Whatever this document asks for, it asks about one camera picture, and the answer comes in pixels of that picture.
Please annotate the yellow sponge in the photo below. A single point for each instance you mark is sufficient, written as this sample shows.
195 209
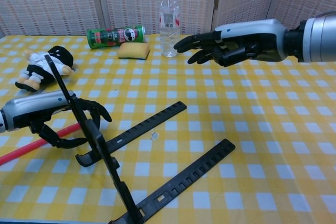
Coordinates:
134 51

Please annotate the red pen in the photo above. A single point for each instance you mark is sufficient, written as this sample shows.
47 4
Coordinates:
15 154

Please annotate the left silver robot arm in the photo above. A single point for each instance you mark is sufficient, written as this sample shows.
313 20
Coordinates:
2 121

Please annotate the black folding laptop stand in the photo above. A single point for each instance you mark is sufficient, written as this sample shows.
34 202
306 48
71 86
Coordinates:
162 119

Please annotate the brass screen hinge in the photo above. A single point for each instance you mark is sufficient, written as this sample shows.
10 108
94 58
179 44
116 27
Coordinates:
216 2

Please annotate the black white plush doll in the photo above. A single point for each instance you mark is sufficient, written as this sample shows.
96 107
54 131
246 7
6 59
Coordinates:
36 66

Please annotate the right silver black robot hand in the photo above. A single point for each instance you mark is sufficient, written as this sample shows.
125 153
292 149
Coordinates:
252 32

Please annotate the green Pringles can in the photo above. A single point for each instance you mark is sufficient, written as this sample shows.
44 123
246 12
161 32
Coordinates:
110 37

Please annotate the small clear round cap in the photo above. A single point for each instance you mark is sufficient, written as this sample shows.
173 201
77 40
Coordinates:
154 135

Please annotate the clear plastic water bottle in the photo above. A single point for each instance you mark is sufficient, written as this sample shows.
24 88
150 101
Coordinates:
170 24

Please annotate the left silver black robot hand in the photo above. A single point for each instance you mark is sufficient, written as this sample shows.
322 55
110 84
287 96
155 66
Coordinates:
31 106

